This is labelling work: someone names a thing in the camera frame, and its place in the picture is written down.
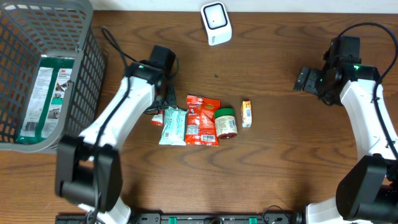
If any red Hacks candy bag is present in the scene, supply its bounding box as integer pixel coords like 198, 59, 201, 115
185, 95, 221, 146

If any green lid jar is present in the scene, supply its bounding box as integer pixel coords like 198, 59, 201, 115
214, 108, 238, 139

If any green 3M gloves pack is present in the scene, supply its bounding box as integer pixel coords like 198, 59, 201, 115
16, 57, 75, 144

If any red stick sachet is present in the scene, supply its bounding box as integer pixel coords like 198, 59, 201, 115
151, 111, 164, 126

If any grey plastic mesh basket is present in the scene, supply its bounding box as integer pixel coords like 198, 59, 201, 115
1, 0, 105, 153

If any small orange carton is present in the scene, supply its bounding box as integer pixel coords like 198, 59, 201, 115
241, 101, 252, 128

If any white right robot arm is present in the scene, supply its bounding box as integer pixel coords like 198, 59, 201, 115
294, 63, 397, 223

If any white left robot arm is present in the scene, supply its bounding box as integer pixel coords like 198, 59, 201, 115
55, 60, 178, 223

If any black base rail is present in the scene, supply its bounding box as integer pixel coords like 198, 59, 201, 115
55, 212, 304, 224

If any light teal snack packet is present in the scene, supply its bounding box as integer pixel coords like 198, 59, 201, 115
159, 107, 187, 146

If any white barcode scanner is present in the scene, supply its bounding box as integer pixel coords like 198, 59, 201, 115
200, 1, 233, 46

